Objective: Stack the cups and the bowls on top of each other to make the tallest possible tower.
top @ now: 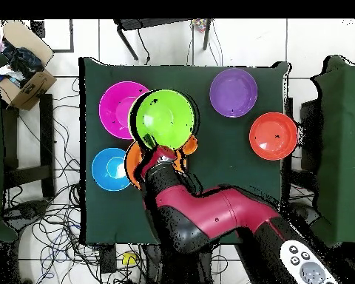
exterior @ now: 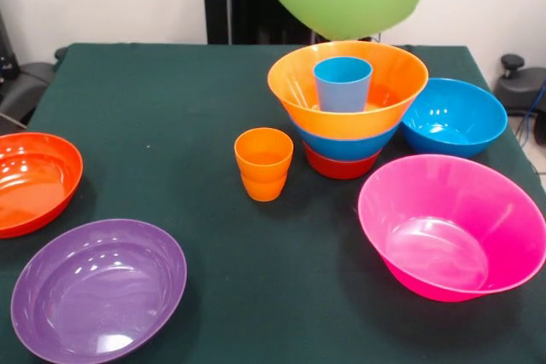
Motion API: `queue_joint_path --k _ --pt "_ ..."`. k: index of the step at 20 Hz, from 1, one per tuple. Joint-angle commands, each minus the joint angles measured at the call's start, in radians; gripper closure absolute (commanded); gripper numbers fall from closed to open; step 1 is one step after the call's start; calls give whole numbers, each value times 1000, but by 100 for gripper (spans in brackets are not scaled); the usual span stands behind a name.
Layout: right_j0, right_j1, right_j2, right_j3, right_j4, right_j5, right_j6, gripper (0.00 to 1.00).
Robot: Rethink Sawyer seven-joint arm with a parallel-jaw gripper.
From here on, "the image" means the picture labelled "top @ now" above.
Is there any pink bowl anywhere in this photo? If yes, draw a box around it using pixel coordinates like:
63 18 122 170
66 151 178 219
98 81 150 140

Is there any blue round bowl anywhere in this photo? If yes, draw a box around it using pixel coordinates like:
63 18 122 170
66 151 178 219
91 147 132 192

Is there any dark green table cloth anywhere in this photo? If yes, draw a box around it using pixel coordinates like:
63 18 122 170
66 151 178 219
78 57 290 246

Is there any black bench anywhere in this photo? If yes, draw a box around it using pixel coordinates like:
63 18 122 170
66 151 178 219
1 93 56 198

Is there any purple bowl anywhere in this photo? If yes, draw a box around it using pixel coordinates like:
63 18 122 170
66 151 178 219
209 67 258 118

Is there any black pedestal foot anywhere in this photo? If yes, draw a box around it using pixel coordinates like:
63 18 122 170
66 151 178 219
289 202 321 234
3 199 50 229

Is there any dark clothes pile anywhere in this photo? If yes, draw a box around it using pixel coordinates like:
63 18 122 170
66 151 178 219
0 38 44 87

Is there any green bowl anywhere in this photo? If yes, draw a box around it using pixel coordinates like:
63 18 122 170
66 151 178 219
127 89 196 151

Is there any black chair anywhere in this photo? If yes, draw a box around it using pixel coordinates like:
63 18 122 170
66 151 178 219
282 97 324 205

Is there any yellow ball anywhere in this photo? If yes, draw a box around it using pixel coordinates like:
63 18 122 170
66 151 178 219
121 251 138 266

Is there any tangle of floor cables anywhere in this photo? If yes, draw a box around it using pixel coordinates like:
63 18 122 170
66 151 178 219
1 76 147 284

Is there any large orange bowl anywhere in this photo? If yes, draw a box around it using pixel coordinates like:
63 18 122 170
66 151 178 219
124 141 188 190

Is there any black metal frame table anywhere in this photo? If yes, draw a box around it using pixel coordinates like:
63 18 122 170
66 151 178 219
113 18 213 62

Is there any large red-orange bowl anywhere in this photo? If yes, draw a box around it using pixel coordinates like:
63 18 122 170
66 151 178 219
248 112 298 161

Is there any cardboard box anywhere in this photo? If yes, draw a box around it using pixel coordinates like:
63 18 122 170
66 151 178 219
0 19 58 111

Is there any black power adapter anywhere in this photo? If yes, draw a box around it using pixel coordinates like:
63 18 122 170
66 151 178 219
99 243 117 274

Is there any orange cup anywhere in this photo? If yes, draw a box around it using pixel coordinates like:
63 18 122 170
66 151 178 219
181 134 198 155

